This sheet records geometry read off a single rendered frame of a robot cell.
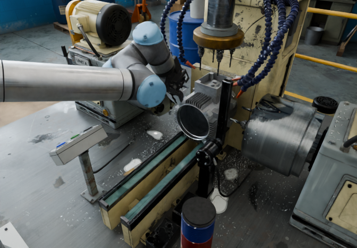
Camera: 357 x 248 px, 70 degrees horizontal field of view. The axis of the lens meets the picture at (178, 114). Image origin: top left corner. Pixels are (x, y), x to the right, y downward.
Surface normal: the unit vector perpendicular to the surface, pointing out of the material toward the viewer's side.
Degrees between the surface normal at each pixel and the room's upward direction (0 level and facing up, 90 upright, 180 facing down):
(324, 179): 90
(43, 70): 35
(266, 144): 77
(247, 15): 90
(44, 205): 0
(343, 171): 90
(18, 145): 0
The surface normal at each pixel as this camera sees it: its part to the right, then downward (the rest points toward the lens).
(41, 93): 0.49, 0.64
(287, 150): -0.55, 0.13
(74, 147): 0.67, -0.18
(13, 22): 0.77, 0.36
